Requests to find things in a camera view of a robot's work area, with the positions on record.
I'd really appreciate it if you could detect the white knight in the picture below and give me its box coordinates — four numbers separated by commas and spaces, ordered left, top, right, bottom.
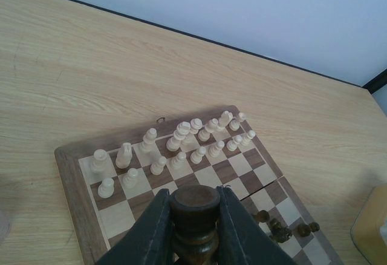
216, 111, 233, 132
115, 142, 132, 169

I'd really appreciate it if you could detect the wooden chess board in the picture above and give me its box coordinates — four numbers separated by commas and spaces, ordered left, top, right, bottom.
54, 106, 341, 264

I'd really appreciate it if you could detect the white knight right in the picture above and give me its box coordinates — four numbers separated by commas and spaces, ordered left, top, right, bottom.
216, 111, 233, 132

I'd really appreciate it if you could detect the white king piece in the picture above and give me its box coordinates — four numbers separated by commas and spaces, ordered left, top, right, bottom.
190, 118, 203, 135

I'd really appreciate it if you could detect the white bishop left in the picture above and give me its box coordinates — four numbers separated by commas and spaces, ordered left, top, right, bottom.
140, 128, 157, 154

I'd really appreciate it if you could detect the dark pawn far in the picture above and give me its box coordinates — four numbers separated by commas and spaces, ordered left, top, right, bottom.
255, 210, 270, 223

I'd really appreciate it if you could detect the dark pawn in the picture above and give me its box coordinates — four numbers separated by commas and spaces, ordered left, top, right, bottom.
255, 210, 270, 223
297, 222, 320, 237

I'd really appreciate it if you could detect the dark pawn middle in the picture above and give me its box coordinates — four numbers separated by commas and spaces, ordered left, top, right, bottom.
297, 222, 320, 237

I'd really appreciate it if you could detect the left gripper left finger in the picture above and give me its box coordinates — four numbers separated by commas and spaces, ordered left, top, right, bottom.
96, 189, 174, 265

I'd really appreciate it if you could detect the white pawn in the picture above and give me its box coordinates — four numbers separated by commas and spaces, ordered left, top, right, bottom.
122, 168, 138, 189
226, 135, 242, 152
208, 140, 224, 158
150, 156, 167, 175
170, 151, 186, 170
241, 129, 256, 146
190, 146, 206, 164
97, 177, 114, 198

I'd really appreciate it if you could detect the dark chess piece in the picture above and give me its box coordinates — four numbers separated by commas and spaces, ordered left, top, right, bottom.
170, 185, 220, 264

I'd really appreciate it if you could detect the white rook left corner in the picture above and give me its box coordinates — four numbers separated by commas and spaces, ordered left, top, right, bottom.
90, 149, 108, 174

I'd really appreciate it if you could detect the white rook corner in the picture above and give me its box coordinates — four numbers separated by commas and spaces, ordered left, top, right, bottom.
90, 149, 108, 174
229, 112, 247, 131

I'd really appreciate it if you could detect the white knight left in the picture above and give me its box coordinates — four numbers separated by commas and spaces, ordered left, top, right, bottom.
115, 142, 132, 169

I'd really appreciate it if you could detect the white bishop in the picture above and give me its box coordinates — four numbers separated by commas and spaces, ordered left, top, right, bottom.
140, 128, 157, 154
198, 119, 218, 142

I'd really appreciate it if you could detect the white bishop right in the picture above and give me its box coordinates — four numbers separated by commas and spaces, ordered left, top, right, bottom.
198, 119, 218, 142

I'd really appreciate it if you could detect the right metal tin tray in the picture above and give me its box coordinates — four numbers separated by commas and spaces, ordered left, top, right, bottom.
350, 184, 386, 264

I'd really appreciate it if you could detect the dark knight piece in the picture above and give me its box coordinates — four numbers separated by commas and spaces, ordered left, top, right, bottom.
270, 218, 293, 243

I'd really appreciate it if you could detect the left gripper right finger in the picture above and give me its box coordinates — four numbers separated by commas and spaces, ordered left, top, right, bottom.
216, 186, 295, 264

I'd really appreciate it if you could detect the white rook right corner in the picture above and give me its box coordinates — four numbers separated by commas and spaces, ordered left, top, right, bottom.
229, 112, 247, 131

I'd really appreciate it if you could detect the white queen piece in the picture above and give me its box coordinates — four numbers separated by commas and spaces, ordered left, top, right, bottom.
166, 122, 190, 152

